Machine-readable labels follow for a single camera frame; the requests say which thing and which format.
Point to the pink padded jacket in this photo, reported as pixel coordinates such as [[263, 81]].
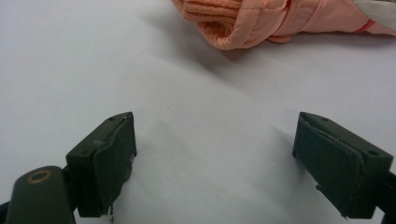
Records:
[[249, 21]]

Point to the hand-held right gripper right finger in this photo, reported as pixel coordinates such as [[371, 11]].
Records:
[[333, 168]]

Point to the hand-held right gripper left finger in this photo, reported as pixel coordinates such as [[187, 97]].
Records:
[[106, 168]]

